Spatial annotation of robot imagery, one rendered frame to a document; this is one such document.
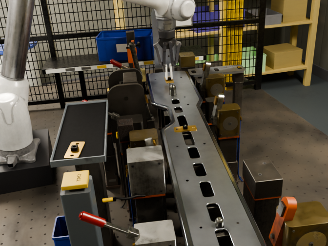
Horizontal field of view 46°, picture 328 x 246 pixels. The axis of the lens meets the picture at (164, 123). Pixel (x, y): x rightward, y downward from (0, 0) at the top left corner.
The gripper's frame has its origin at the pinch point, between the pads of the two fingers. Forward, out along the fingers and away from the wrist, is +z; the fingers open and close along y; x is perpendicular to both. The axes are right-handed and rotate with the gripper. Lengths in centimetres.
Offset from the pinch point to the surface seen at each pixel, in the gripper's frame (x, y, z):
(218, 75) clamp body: -6.3, 22.4, 2.0
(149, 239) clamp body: -108, -18, 0
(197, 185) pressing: -82, -2, 6
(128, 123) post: -58, -21, -4
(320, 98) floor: 178, 176, 107
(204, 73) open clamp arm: -7.6, 15.7, -0.3
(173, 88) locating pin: -14.2, 0.0, 2.8
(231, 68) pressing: 14.7, 34.5, 6.5
